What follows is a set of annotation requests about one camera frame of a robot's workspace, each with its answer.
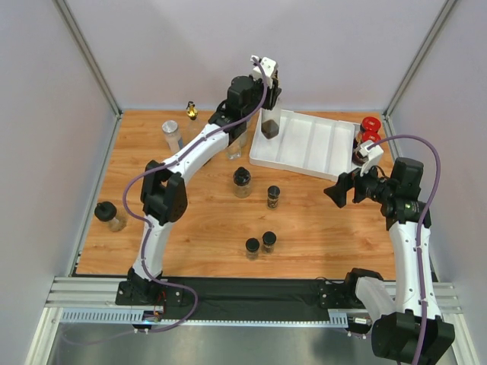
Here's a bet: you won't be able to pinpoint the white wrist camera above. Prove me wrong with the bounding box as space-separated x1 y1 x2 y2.
360 143 384 176
250 55 279 88

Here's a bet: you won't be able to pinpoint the oil bottle dark sauce front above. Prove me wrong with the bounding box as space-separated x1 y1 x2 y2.
261 97 282 140

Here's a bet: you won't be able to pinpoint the small black lid jar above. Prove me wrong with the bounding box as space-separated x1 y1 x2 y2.
245 238 260 260
263 231 277 253

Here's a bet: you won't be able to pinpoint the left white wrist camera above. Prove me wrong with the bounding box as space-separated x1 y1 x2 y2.
250 55 279 88

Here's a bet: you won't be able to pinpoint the black lid glass spice jar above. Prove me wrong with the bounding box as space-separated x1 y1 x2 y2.
233 167 251 198

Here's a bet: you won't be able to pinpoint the clear oil bottle gold spout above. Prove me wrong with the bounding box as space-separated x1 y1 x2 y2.
225 139 242 160

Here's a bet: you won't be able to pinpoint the oil bottle dark sauce back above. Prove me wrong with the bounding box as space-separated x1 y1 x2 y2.
186 100 204 142

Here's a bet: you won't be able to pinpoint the small black lid jar right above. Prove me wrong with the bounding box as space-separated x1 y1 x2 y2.
263 231 277 253

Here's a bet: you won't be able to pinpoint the small black lid jar left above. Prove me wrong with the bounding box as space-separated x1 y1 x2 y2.
245 238 260 260

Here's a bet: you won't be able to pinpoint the aluminium corner post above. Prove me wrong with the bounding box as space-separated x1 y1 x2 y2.
383 0 463 117
53 0 123 118

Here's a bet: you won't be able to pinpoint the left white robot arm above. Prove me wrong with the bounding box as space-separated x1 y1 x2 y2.
116 74 282 306

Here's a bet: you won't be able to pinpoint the black lid jar near left edge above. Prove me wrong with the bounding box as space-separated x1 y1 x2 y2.
94 201 127 232

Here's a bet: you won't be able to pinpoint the left aluminium corner post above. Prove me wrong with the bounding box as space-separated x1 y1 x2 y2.
53 0 123 118

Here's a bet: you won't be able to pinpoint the red lid sauce jar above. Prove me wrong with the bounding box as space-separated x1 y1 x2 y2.
352 131 381 166
356 116 382 142

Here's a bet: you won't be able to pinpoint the oil bottle dark sauce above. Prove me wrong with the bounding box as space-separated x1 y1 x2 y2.
261 97 282 140
186 100 204 142

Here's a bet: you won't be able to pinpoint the silver lid jar white beads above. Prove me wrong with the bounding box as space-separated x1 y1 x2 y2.
161 120 184 154

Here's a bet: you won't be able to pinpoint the right aluminium corner post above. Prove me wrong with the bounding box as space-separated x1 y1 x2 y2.
383 0 463 117

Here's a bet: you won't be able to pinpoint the black base mat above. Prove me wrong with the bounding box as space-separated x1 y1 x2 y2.
166 277 364 322

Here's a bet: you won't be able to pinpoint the black label spice shaker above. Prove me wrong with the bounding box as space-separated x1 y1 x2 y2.
267 186 281 209

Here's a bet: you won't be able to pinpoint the aluminium front rail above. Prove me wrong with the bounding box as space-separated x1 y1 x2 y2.
45 276 463 314

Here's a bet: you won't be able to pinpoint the white compartment tray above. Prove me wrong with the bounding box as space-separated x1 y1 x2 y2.
249 110 359 182

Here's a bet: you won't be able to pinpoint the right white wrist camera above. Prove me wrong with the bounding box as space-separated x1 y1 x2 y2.
360 143 384 176

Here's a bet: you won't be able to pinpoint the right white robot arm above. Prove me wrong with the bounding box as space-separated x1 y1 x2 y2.
324 157 455 364

